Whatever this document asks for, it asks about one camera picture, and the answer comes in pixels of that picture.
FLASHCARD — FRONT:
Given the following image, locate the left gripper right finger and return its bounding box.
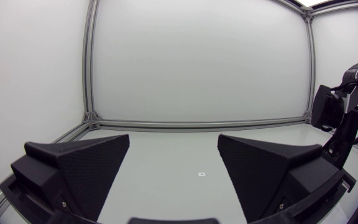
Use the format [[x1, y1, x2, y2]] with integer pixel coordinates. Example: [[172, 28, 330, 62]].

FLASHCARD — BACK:
[[217, 134, 344, 223]]

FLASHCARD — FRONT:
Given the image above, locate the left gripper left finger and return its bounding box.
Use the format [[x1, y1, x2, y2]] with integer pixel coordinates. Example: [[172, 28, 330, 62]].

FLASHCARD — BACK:
[[10, 134, 131, 222]]

